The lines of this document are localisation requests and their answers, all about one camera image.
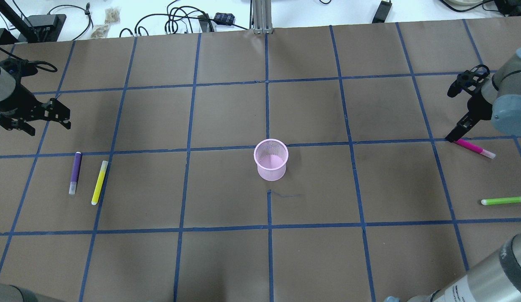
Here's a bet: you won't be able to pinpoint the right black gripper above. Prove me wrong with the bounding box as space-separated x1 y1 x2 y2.
446 64 492 143

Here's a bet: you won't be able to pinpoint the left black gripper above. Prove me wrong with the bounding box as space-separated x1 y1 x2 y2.
0 90 71 136

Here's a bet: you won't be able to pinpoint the pink pen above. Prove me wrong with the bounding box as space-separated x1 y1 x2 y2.
453 139 496 159

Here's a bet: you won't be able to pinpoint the purple pen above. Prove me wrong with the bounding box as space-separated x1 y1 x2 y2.
68 151 82 195

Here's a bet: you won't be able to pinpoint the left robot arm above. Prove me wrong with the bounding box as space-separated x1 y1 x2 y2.
0 59 71 136

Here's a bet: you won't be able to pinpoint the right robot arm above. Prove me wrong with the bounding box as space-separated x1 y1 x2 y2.
410 47 521 302

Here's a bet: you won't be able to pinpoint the pink mesh cup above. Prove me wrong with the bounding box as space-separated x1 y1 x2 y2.
253 139 289 181

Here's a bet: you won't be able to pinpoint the yellow pen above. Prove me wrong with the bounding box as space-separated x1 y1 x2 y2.
91 161 108 205

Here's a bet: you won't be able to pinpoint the green pen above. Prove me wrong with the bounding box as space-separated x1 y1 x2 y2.
480 196 521 205

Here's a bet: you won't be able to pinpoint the black power brick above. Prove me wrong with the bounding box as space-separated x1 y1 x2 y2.
372 0 392 23

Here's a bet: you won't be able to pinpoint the black camera stand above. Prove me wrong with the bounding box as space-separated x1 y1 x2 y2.
0 0 67 43

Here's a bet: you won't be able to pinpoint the black cable bundle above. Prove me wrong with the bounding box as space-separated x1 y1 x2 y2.
119 0 249 38

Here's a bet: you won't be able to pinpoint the aluminium profile post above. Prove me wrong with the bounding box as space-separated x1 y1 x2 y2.
250 0 273 34

